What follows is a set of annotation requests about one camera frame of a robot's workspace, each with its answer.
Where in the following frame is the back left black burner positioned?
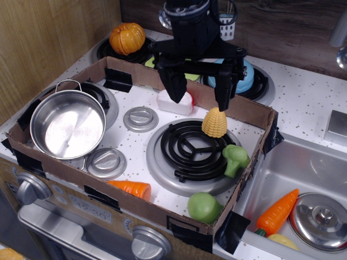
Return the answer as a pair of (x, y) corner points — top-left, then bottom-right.
(93, 37), (153, 64)

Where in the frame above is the orange toy at corner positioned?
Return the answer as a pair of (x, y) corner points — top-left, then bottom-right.
(0, 248), (24, 260)

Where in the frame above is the silver faucet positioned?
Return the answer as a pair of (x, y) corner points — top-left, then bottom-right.
(329, 9), (346, 70)

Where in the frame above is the yellow toy lemon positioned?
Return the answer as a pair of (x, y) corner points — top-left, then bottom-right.
(267, 233), (300, 251)

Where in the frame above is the oven door handle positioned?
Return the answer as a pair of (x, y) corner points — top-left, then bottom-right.
(18, 204), (134, 259)

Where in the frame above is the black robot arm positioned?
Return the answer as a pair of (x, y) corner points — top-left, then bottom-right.
(149, 1), (247, 112)

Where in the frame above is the yellow toy corn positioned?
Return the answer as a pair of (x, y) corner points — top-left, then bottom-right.
(202, 107), (227, 138)

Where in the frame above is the white toy cheese wedge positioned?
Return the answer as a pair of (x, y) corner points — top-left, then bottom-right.
(157, 90), (195, 115)

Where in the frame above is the hanging steel strainer ladle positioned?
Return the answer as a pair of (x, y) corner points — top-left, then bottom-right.
(158, 5), (172, 30)

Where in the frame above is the blue plastic bowl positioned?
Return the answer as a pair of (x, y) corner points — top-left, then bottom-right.
(207, 58), (254, 94)

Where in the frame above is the silver sink basin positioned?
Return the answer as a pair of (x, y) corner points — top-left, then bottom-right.
(234, 134), (346, 259)

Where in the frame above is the oven dial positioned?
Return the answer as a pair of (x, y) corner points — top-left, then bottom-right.
(17, 172), (52, 205)
(131, 225), (172, 260)

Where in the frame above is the grey stove knob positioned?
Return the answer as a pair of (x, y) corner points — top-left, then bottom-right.
(123, 107), (159, 133)
(86, 148), (127, 180)

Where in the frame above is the left oven dial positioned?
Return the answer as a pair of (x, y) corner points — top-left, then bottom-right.
(17, 172), (52, 205)

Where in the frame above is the hanging slotted spatula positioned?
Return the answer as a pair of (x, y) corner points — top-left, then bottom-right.
(219, 1), (237, 41)

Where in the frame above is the steel pot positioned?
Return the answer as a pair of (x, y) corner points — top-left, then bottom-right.
(30, 79), (106, 160)

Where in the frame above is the green plastic plate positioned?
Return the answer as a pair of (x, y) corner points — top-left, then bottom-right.
(144, 57), (200, 81)

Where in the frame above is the orange toy carrot half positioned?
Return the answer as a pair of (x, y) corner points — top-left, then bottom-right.
(107, 180), (152, 202)

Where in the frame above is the front left black burner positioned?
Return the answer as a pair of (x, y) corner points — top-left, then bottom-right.
(35, 82), (111, 109)

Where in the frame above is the green toy broccoli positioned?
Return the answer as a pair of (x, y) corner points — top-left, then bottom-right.
(222, 145), (250, 178)

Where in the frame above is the front right black burner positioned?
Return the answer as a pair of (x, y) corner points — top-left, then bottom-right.
(160, 120), (235, 183)

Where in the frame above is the green toy pear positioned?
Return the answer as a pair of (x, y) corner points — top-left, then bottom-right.
(188, 192), (223, 224)

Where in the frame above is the right oven dial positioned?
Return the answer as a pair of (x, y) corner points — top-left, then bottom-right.
(131, 225), (172, 260)

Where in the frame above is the black burner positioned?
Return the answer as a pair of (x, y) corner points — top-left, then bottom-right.
(203, 65), (269, 100)
(35, 82), (111, 109)
(160, 120), (235, 183)
(93, 37), (153, 64)

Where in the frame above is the cardboard fence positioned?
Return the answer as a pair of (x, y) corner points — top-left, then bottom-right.
(6, 57), (278, 236)

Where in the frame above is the orange toy pumpkin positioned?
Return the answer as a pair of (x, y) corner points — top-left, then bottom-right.
(109, 23), (146, 56)

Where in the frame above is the steel pot lid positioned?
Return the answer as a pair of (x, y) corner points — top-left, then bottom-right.
(288, 193), (346, 252)

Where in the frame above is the grey centre stove knob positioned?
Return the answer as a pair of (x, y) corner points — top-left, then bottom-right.
(123, 107), (159, 133)

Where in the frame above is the grey front stove knob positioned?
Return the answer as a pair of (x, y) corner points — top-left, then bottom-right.
(86, 148), (127, 180)

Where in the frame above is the back right black burner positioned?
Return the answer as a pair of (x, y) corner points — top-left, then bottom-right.
(203, 65), (269, 100)

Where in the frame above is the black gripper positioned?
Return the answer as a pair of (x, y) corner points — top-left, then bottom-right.
(150, 10), (246, 111)

